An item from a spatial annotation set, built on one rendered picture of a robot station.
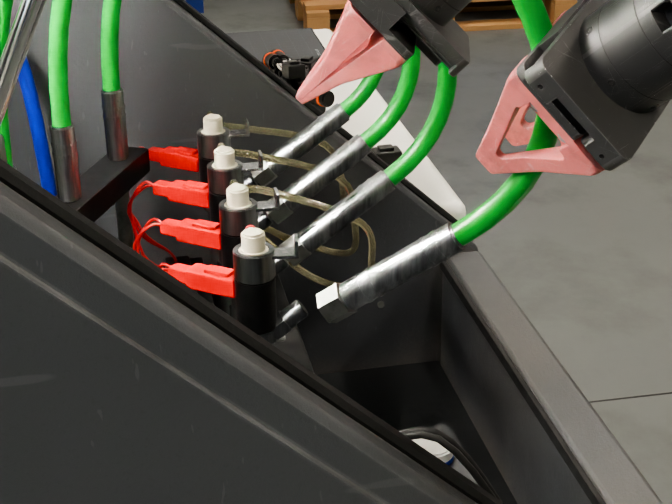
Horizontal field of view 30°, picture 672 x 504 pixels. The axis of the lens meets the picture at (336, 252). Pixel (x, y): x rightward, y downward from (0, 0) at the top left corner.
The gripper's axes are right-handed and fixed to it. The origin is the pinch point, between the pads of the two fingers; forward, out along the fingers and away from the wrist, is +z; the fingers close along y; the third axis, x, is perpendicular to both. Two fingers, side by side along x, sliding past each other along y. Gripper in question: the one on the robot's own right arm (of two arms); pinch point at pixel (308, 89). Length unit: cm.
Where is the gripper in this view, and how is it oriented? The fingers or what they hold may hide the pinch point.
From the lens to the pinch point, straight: 80.3
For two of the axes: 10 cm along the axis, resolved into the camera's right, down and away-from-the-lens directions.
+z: -7.1, 6.1, 3.5
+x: -0.8, 4.2, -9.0
